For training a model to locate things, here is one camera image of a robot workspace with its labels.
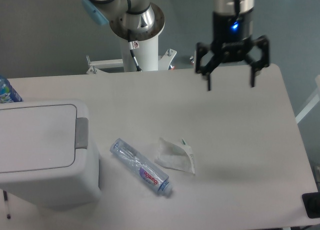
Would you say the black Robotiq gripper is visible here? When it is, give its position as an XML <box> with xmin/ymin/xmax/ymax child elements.
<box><xmin>194</xmin><ymin>10</ymin><xmax>271</xmax><ymax>92</ymax></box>

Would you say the white push-button trash can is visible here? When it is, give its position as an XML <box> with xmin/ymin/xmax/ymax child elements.
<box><xmin>0</xmin><ymin>99</ymin><xmax>101</xmax><ymax>208</ymax></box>

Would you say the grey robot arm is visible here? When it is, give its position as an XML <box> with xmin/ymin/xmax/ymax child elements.
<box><xmin>81</xmin><ymin>0</ymin><xmax>270</xmax><ymax>86</ymax></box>

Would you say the white middle base leg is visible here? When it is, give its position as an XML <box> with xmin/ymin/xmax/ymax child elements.
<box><xmin>158</xmin><ymin>48</ymin><xmax>178</xmax><ymax>71</ymax></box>

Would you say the crumpled white plastic wrapper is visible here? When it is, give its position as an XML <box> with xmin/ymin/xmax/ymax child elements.
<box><xmin>154</xmin><ymin>137</ymin><xmax>196</xmax><ymax>175</ymax></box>

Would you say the clear plastic water bottle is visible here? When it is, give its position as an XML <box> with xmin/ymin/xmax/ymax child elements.
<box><xmin>110</xmin><ymin>138</ymin><xmax>173</xmax><ymax>197</ymax></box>

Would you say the white left base leg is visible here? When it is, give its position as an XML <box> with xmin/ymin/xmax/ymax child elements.
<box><xmin>86</xmin><ymin>55</ymin><xmax>124</xmax><ymax>75</ymax></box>

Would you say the black device at table edge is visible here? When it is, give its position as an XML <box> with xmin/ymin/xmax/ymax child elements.
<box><xmin>302</xmin><ymin>192</ymin><xmax>320</xmax><ymax>219</ymax></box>

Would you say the blue labelled drink bottle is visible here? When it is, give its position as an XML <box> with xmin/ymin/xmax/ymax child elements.
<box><xmin>0</xmin><ymin>75</ymin><xmax>23</xmax><ymax>104</ymax></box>

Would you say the black and white pen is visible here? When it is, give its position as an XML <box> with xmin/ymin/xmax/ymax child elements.
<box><xmin>2</xmin><ymin>190</ymin><xmax>11</xmax><ymax>220</ymax></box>

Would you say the white frame at right edge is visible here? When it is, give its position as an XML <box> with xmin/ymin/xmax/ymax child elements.
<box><xmin>295</xmin><ymin>75</ymin><xmax>320</xmax><ymax>124</ymax></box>

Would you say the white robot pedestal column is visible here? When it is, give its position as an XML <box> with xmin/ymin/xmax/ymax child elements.
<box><xmin>119</xmin><ymin>30</ymin><xmax>159</xmax><ymax>72</ymax></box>

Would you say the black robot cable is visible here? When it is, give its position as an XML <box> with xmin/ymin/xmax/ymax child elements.
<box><xmin>126</xmin><ymin>28</ymin><xmax>143</xmax><ymax>72</ymax></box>

